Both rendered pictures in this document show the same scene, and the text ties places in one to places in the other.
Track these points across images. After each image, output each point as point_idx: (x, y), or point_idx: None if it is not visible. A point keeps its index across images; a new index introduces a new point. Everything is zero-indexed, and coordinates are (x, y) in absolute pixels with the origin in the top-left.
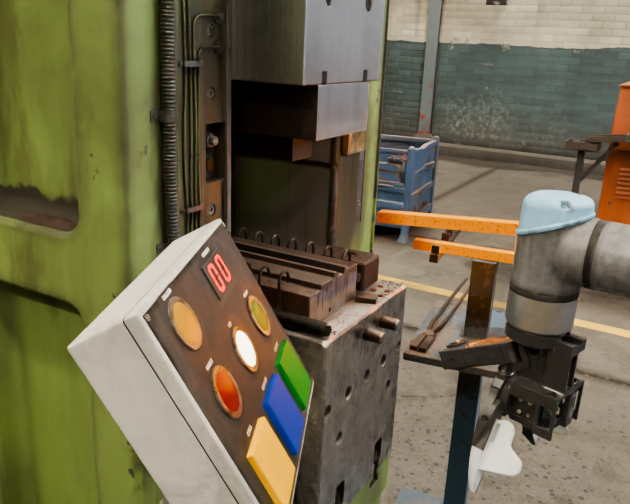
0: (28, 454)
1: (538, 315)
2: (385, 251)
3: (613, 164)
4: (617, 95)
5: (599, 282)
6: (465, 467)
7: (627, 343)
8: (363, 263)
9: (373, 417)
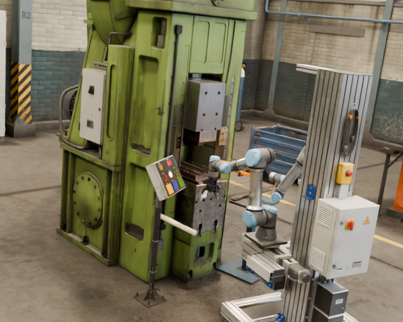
0: (132, 205)
1: (210, 173)
2: (294, 191)
3: None
4: None
5: (215, 168)
6: None
7: (375, 241)
8: None
9: (213, 212)
